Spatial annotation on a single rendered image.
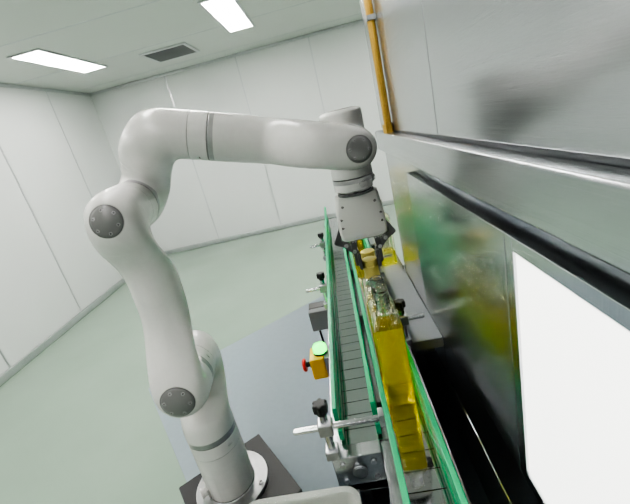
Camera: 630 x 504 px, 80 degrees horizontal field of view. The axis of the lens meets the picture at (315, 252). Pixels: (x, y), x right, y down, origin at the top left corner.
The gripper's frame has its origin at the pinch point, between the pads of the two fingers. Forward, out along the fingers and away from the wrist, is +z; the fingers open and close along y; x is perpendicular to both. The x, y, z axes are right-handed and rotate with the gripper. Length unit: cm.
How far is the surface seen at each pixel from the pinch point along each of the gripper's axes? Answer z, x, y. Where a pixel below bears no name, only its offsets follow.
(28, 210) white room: -12, -347, 359
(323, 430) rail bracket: 20.5, 25.5, 15.3
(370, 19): -51, -30, -14
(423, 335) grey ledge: 28.6, -9.0, -10.6
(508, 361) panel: 1.7, 39.1, -12.0
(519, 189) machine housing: -20.3, 42.5, -12.8
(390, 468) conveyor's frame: 28.6, 28.4, 5.1
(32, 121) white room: -113, -419, 358
